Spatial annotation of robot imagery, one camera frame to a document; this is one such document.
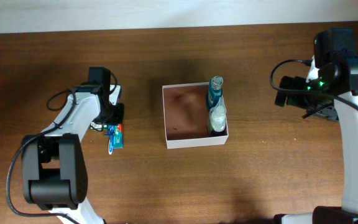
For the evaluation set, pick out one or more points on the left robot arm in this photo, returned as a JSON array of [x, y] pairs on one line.
[[53, 167]]

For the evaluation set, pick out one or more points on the blue toothbrush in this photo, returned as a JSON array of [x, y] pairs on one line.
[[111, 146]]

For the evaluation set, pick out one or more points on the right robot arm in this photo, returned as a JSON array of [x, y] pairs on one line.
[[329, 91]]

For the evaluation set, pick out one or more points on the blue disposable razor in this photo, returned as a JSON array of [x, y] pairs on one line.
[[110, 133]]

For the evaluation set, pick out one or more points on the white cardboard box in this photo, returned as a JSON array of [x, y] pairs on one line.
[[186, 116]]

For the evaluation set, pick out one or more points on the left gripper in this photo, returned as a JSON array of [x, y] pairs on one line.
[[117, 119]]

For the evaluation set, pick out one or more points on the Colgate toothpaste tube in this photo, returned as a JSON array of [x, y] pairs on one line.
[[118, 139]]

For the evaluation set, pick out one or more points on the green white soap box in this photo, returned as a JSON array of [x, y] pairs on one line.
[[98, 126]]

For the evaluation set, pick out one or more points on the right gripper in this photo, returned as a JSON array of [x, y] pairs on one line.
[[329, 110]]

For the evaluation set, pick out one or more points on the blue mouthwash bottle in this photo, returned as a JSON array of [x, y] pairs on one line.
[[215, 91]]

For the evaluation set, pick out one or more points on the clear pump soap bottle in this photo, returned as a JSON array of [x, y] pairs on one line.
[[217, 119]]

